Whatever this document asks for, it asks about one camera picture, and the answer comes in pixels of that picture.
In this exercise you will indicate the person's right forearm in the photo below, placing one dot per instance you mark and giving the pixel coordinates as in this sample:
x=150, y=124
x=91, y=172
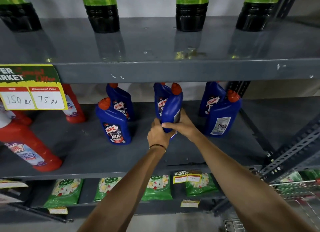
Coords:
x=245, y=186

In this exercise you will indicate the person's right hand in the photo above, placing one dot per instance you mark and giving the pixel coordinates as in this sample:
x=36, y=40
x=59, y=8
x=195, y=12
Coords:
x=186, y=128

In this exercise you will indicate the green flowered detergent packet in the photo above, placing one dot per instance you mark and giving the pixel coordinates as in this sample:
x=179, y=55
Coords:
x=65, y=193
x=158, y=188
x=202, y=185
x=106, y=188

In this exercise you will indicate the blue toilet cleaner bottle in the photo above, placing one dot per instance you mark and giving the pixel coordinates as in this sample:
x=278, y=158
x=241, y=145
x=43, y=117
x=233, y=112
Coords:
x=222, y=116
x=122, y=101
x=160, y=100
x=172, y=106
x=212, y=96
x=115, y=124

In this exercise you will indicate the green packets in cart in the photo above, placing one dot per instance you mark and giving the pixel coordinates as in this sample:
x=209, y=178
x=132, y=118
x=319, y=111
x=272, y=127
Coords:
x=302, y=176

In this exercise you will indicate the person's left forearm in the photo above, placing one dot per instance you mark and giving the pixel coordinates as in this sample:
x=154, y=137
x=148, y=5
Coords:
x=125, y=189

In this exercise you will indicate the grey metal shelf board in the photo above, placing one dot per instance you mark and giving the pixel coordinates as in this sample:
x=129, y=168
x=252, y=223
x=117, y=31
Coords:
x=82, y=149
x=160, y=46
x=87, y=189

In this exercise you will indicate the person's left fingers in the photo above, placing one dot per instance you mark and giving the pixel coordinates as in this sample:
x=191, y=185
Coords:
x=156, y=123

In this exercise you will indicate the dark bottle with green label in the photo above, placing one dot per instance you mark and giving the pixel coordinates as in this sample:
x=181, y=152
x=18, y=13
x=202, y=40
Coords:
x=253, y=16
x=102, y=16
x=191, y=16
x=20, y=16

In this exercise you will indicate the small yellow price tag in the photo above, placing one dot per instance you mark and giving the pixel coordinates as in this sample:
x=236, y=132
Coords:
x=11, y=183
x=187, y=177
x=190, y=203
x=58, y=210

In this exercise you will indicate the red toilet cleaner bottle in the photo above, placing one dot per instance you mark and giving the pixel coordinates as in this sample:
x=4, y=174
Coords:
x=27, y=146
x=73, y=109
x=21, y=117

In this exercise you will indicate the large yellow green price tag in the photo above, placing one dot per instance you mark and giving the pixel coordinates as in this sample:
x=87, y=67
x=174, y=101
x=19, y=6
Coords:
x=30, y=89

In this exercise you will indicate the grey slotted angle post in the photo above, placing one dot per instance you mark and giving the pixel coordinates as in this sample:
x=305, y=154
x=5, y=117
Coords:
x=237, y=88
x=292, y=151

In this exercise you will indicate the person's left hand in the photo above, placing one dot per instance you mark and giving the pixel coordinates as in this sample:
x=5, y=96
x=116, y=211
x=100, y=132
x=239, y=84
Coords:
x=158, y=136

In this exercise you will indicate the person's right thumb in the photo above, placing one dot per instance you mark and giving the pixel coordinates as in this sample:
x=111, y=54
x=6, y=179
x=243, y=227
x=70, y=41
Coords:
x=171, y=126

